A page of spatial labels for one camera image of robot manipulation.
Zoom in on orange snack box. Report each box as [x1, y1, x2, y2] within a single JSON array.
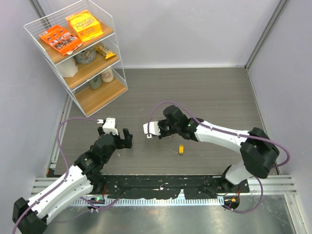
[[39, 25, 82, 56]]

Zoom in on slotted cable duct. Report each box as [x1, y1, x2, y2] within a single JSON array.
[[68, 195, 224, 207]]

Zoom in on white paper roll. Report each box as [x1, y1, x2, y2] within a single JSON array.
[[56, 57, 78, 78]]

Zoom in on white wire shelf rack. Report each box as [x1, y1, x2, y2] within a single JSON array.
[[24, 0, 128, 117]]

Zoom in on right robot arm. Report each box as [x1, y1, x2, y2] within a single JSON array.
[[157, 105, 279, 192]]

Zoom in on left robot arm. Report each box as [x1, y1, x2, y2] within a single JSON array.
[[12, 128, 133, 234]]

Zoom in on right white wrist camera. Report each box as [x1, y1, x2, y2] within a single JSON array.
[[143, 121, 160, 138]]

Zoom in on yellow candy bar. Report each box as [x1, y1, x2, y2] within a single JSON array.
[[95, 43, 117, 59]]

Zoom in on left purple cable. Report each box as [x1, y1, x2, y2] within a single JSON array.
[[11, 117, 105, 234]]

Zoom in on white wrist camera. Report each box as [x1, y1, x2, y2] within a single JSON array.
[[102, 117, 119, 136], [143, 121, 160, 138]]

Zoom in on yellow apple snack box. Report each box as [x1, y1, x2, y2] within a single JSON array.
[[65, 10, 103, 42]]

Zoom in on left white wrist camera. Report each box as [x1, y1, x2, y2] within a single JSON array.
[[102, 117, 119, 136]]

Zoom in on beige printed cup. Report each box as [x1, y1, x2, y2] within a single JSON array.
[[99, 67, 114, 83]]

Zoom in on green grey can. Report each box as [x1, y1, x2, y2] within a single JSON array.
[[88, 75, 102, 90]]

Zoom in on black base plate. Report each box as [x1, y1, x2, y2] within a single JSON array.
[[86, 175, 250, 200]]

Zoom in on metal disc with keyrings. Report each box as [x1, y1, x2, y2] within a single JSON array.
[[158, 119, 176, 139]]

